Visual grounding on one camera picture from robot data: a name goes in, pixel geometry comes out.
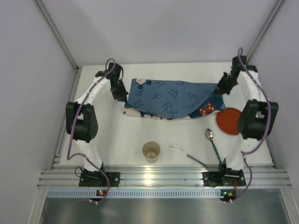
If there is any blue letter-print cloth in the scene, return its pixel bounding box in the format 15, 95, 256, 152
123, 78, 226, 120

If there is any beige plastic cup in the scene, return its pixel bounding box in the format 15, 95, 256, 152
142, 141, 161, 163

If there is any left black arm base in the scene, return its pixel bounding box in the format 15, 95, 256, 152
79, 169, 121, 187

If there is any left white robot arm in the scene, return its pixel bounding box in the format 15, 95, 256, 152
65, 58, 128, 172

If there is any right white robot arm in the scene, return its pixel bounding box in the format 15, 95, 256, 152
213, 53, 279, 170

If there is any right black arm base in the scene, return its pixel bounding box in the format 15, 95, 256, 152
202, 170, 246, 187

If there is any red plastic plate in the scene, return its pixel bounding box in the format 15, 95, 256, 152
216, 107, 241, 135

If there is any metal spoon green handle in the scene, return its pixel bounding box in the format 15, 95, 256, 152
205, 128, 222, 164

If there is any aluminium mounting rail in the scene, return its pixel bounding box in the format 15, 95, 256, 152
37, 166, 292, 188

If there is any left aluminium frame post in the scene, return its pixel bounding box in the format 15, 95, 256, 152
33, 0, 79, 71

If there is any aluminium frame post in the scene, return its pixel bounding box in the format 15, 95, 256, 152
33, 0, 79, 71
246, 0, 286, 62

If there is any right aluminium frame post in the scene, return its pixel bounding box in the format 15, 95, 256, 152
246, 0, 286, 62

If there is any slotted grey cable duct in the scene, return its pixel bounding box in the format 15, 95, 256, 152
47, 189, 235, 198

